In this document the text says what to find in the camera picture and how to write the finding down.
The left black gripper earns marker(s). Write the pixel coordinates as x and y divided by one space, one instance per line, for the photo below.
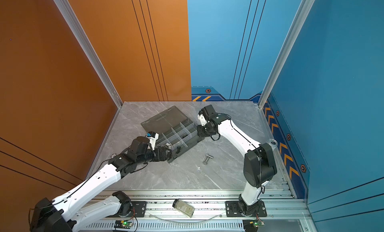
164 157

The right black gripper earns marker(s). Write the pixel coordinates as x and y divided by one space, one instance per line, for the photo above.
200 133

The grey plastic organizer box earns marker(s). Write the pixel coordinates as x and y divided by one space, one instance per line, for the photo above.
175 129

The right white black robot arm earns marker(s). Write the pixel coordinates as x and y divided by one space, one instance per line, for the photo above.
259 160

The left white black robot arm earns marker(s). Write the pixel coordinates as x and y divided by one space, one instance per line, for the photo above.
96 184

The silver drink can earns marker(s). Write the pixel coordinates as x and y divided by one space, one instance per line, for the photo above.
273 143

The left green circuit board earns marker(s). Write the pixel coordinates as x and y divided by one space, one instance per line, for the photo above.
121 225

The right circuit board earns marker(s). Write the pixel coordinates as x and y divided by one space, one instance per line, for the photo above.
252 225

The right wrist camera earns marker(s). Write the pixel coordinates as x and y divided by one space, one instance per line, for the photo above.
201 118

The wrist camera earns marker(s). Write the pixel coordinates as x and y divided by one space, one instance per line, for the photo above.
201 118
153 137

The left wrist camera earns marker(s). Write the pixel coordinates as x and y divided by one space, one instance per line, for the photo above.
153 137

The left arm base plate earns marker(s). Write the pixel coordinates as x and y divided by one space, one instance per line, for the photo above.
132 209

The small glass jar on rail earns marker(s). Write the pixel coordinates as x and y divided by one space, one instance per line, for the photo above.
184 208

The aluminium front rail frame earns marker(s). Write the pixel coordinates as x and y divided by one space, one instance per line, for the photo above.
164 205

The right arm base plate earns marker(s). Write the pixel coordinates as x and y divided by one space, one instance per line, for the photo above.
241 209

